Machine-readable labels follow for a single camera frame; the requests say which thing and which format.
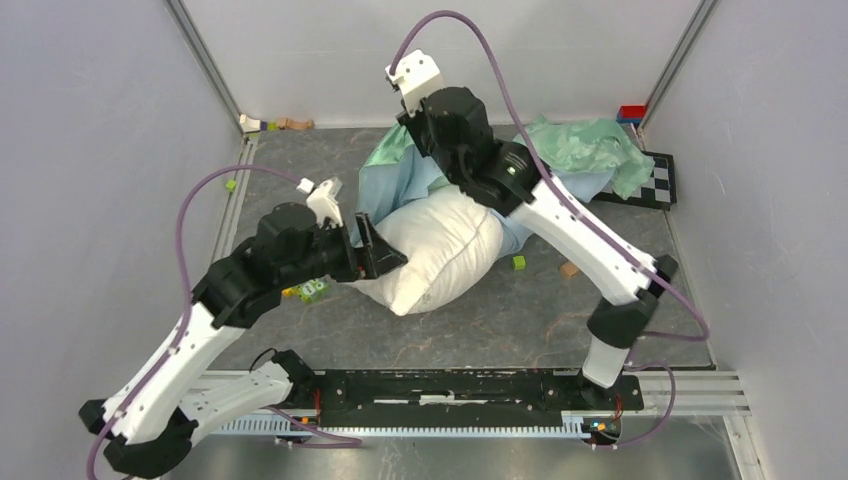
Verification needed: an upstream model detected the small wooden cube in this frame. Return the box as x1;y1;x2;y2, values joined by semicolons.
559;262;580;279

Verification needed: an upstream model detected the light blue pillowcase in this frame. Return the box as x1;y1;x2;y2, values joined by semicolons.
349;114;656;260

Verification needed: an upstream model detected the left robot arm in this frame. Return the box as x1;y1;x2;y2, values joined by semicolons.
79;203;407;479

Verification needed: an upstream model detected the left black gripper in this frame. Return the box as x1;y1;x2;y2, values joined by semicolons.
279;210;408;289

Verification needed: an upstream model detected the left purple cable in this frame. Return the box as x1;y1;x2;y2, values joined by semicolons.
86;164;364;480

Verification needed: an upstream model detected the light blue toothed rail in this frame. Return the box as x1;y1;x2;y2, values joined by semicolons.
213;413;590;440

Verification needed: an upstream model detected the red blue block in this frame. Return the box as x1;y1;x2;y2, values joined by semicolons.
616;105;647;125

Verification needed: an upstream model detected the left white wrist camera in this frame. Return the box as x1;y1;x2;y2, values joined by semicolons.
296;177;344;228

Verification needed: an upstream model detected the wooden toy figure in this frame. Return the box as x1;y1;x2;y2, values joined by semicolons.
275;117;315;131

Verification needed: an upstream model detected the green toy block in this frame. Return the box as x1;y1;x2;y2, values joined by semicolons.
297;279;329;304

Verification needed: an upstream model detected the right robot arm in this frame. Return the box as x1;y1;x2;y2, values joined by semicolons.
397;87;677;408

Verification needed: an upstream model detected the black white checkerboard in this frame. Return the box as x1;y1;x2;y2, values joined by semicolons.
594;151;677;211

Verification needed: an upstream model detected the white beige corner toy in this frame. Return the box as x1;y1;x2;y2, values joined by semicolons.
239;114;264;135

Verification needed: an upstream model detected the white pillow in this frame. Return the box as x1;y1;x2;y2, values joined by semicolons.
352;186;503;316

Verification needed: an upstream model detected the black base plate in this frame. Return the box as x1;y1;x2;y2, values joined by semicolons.
277;368;644;428

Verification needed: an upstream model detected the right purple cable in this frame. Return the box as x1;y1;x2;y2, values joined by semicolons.
387;9;711;452

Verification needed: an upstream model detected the purple cable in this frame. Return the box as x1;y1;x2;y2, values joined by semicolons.
86;164;364;480
387;9;711;452

